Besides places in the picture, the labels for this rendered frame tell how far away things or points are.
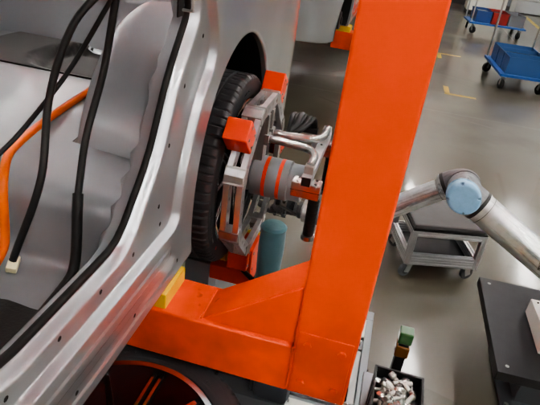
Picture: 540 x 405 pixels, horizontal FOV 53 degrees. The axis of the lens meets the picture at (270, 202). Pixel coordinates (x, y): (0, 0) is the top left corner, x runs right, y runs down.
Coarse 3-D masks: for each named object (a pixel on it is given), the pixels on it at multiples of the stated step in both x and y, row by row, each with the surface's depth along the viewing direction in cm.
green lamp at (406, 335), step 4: (400, 328) 155; (404, 328) 155; (408, 328) 155; (412, 328) 155; (400, 332) 154; (404, 332) 153; (408, 332) 154; (412, 332) 154; (400, 336) 153; (404, 336) 153; (408, 336) 153; (412, 336) 152; (400, 340) 154; (404, 340) 154; (408, 340) 153; (412, 340) 153; (404, 344) 154; (408, 344) 154
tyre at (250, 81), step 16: (224, 80) 168; (240, 80) 170; (256, 80) 183; (224, 96) 162; (240, 96) 167; (224, 112) 159; (208, 128) 157; (224, 128) 158; (208, 144) 156; (224, 144) 161; (208, 160) 156; (208, 176) 156; (208, 192) 158; (208, 208) 160; (192, 224) 163; (208, 224) 164; (192, 240) 170; (208, 240) 168; (192, 256) 183; (208, 256) 177
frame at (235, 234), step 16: (256, 96) 175; (272, 96) 177; (256, 112) 164; (256, 128) 163; (224, 176) 159; (240, 176) 158; (224, 192) 162; (240, 192) 160; (224, 208) 164; (240, 208) 164; (224, 224) 167; (240, 224) 169; (256, 224) 202; (224, 240) 172; (240, 240) 174
